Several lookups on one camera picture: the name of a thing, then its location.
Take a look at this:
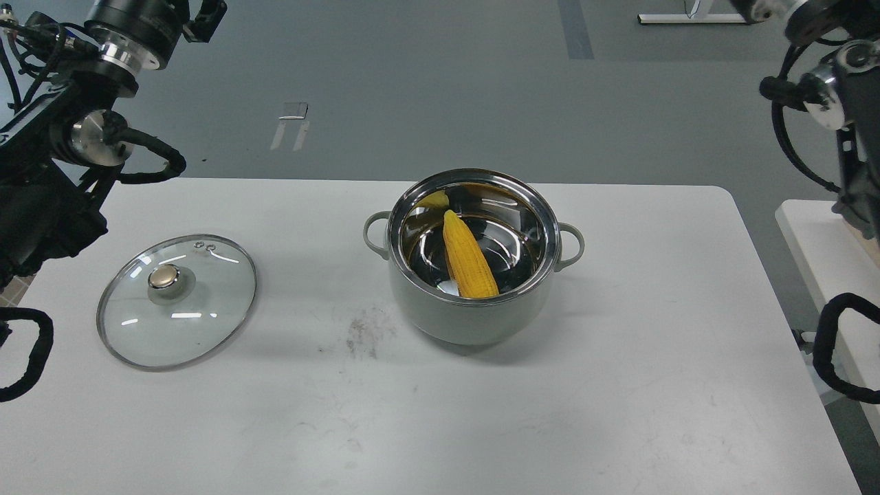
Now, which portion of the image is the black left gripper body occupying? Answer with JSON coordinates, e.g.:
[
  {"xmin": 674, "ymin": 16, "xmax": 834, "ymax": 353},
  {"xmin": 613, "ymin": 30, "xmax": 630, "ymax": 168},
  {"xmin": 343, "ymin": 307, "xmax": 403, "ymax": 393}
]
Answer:
[{"xmin": 85, "ymin": 1, "xmax": 190, "ymax": 70}]

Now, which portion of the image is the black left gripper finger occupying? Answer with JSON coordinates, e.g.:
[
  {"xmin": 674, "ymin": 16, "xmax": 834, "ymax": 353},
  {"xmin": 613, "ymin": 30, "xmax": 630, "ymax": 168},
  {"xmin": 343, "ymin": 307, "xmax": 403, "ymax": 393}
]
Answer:
[{"xmin": 183, "ymin": 1, "xmax": 228, "ymax": 43}]

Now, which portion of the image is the glass pot lid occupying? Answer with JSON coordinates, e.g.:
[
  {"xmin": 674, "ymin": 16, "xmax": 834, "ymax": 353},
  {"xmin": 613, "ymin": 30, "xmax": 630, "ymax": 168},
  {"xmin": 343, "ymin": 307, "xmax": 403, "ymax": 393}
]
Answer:
[{"xmin": 96, "ymin": 234, "xmax": 259, "ymax": 372}]

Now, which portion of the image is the yellow corn cob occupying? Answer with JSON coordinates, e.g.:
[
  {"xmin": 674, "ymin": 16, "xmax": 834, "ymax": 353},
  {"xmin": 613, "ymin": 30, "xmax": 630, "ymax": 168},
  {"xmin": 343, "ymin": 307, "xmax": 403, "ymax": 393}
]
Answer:
[{"xmin": 442, "ymin": 210, "xmax": 500, "ymax": 298}]

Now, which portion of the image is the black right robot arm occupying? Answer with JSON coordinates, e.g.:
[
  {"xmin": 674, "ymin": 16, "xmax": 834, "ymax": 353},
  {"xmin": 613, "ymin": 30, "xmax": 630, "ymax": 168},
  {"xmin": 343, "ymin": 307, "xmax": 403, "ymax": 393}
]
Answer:
[{"xmin": 732, "ymin": 1, "xmax": 879, "ymax": 239}]

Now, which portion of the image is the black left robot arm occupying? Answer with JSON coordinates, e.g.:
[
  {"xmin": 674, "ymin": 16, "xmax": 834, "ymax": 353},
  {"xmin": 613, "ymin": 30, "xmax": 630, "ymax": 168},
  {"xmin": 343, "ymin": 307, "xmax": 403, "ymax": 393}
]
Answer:
[{"xmin": 1, "ymin": 1, "xmax": 228, "ymax": 286}]

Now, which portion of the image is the grey-green cooking pot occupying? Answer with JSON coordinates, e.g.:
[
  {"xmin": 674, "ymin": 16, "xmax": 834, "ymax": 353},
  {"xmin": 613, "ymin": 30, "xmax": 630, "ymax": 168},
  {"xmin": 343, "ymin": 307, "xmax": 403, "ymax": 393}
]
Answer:
[{"xmin": 362, "ymin": 168, "xmax": 586, "ymax": 346}]

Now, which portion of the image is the white stand base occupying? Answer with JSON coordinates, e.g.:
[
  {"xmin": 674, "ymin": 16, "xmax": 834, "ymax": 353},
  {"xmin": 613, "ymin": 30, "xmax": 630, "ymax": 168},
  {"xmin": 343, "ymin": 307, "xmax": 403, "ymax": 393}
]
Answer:
[{"xmin": 636, "ymin": 1, "xmax": 746, "ymax": 25}]

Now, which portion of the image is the white side table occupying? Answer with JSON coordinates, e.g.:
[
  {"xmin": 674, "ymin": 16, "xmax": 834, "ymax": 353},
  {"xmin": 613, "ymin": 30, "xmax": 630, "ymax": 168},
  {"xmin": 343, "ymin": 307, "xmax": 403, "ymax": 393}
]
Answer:
[{"xmin": 775, "ymin": 199, "xmax": 880, "ymax": 441}]

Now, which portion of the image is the black cable loop left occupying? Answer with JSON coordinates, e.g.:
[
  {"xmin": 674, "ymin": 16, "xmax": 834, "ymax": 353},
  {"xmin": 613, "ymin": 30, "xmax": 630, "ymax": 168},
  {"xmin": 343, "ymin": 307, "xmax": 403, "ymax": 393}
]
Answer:
[{"xmin": 0, "ymin": 307, "xmax": 55, "ymax": 404}]

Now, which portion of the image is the black cable loop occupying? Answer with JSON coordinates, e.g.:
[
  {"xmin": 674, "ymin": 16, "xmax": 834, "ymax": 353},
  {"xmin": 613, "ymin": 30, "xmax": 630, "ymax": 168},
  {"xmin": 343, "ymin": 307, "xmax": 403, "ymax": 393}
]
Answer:
[
  {"xmin": 0, "ymin": 307, "xmax": 55, "ymax": 404},
  {"xmin": 812, "ymin": 292, "xmax": 880, "ymax": 405}
]

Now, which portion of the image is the white table leg bracket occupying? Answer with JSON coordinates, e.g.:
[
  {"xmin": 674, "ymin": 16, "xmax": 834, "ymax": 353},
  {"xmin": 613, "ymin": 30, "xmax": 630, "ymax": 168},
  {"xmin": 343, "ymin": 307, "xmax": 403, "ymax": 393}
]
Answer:
[{"xmin": 791, "ymin": 326, "xmax": 853, "ymax": 404}]

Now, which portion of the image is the black cable loop right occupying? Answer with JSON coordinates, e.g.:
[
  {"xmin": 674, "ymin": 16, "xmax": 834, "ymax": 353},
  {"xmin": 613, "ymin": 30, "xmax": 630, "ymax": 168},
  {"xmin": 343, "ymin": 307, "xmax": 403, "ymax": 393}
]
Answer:
[{"xmin": 812, "ymin": 292, "xmax": 880, "ymax": 405}]

